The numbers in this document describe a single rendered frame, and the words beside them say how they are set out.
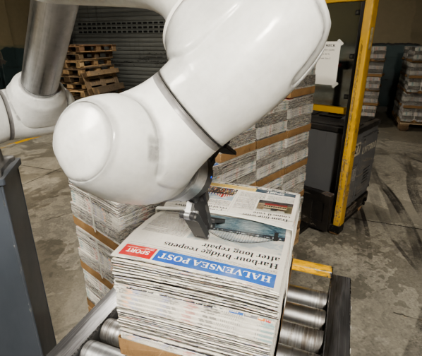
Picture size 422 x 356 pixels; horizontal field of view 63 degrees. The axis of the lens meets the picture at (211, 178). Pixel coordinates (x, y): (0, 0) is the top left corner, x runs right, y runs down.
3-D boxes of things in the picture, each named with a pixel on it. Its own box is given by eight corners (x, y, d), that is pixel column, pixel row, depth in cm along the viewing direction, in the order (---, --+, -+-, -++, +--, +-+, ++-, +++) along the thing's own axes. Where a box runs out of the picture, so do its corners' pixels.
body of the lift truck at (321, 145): (267, 203, 313) (272, 115, 284) (297, 186, 351) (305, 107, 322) (341, 229, 270) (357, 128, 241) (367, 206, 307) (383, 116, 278)
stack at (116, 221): (89, 328, 177) (64, 176, 147) (233, 239, 257) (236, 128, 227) (135, 373, 153) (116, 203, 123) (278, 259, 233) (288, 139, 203)
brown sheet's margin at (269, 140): (205, 136, 206) (205, 129, 205) (236, 128, 226) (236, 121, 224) (257, 149, 182) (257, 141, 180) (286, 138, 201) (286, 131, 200)
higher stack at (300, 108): (232, 239, 257) (237, 54, 210) (256, 224, 278) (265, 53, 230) (276, 259, 233) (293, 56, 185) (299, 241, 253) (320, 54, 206)
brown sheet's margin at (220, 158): (166, 147, 184) (165, 140, 183) (202, 137, 205) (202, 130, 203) (220, 162, 161) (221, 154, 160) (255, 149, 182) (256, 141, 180)
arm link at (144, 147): (152, 224, 43) (235, 158, 41) (62, 226, 28) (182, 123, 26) (111, 158, 46) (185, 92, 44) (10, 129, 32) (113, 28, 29)
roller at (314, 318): (145, 267, 92) (141, 286, 91) (332, 313, 76) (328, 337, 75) (154, 265, 96) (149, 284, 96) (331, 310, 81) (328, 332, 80)
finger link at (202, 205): (207, 180, 54) (205, 186, 54) (216, 226, 62) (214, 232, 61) (185, 176, 56) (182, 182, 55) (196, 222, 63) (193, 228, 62)
